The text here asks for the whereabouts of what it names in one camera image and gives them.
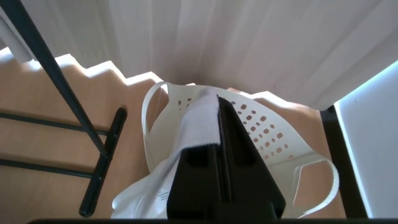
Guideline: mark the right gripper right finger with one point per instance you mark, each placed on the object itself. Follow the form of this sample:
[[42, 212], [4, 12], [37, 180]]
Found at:
[[248, 174]]

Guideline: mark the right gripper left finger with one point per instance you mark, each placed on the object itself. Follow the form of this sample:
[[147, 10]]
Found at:
[[192, 183]]

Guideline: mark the white garment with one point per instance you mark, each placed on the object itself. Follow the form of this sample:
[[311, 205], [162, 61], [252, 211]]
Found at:
[[202, 121]]

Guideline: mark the white laundry basket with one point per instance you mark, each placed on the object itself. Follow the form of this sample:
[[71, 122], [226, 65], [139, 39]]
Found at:
[[304, 155]]

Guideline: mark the black clothes rack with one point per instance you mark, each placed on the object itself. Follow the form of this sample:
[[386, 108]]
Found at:
[[46, 62]]

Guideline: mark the beige curtain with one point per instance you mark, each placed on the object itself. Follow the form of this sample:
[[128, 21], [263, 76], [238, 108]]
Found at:
[[248, 37]]

